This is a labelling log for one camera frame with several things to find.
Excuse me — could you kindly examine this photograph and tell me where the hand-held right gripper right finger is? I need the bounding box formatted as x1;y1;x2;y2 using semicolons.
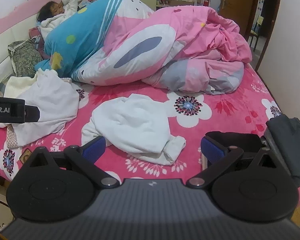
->
186;136;278;188

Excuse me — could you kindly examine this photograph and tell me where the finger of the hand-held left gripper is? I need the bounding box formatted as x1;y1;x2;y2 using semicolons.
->
24;104;41;123

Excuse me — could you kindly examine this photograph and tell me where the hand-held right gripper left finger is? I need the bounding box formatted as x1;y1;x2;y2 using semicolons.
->
29;135;120;188

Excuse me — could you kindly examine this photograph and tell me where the plain white garment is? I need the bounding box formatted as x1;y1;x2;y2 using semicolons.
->
0;68;80;147

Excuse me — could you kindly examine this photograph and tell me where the white shirt orange print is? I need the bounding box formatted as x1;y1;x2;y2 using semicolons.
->
81;93;187;166

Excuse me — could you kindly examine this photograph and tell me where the cream knit sweater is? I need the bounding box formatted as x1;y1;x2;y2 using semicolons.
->
2;74;40;100

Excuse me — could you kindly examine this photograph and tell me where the green floral pillow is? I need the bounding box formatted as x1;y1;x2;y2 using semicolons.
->
7;39;44;78

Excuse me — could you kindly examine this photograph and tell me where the pink white headboard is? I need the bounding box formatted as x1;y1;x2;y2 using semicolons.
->
0;0;63;88

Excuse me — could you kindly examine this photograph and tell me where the maroon garment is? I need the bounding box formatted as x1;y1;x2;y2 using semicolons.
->
29;27;44;55

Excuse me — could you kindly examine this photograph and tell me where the pink blue white quilt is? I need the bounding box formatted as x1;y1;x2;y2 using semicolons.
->
34;0;253;95

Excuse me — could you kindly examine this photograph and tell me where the yellow-green chair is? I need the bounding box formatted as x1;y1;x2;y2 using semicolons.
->
250;15;263;50

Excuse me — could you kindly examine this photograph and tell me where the brown wooden door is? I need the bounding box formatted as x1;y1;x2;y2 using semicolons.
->
219;0;262;40

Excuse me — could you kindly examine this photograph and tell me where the cardboard box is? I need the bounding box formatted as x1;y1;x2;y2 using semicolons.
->
169;0;198;6

